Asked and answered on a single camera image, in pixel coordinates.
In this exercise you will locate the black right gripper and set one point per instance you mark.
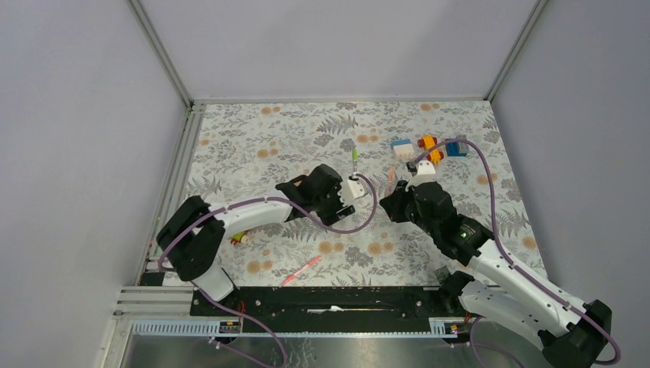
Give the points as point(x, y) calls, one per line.
point(393, 205)

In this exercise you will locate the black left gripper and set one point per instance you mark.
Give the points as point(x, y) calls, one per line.
point(339, 210)

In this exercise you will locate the red gel pen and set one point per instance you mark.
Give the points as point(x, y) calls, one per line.
point(390, 180)

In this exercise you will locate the white green marker pen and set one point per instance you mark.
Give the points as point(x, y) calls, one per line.
point(355, 162)

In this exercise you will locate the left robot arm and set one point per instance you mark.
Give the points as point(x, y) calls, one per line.
point(191, 238)

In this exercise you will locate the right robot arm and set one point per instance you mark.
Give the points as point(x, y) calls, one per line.
point(567, 330)

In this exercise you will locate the blue white toy block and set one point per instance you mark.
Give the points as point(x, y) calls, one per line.
point(403, 149)

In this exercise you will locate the blue grey toy block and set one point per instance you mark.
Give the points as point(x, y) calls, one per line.
point(457, 149)

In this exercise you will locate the red green toy car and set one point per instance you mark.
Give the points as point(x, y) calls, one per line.
point(241, 237)

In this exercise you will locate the floral patterned table mat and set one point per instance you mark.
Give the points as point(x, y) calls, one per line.
point(244, 150)

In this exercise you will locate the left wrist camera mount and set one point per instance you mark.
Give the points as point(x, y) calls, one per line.
point(355, 188)

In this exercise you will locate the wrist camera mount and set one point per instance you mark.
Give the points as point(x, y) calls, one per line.
point(355, 188)
point(422, 172)

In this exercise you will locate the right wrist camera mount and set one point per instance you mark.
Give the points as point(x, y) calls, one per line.
point(422, 172)

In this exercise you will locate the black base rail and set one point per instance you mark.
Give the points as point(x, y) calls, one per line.
point(355, 305)

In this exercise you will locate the white slotted cable duct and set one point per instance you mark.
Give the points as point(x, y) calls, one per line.
point(428, 327)

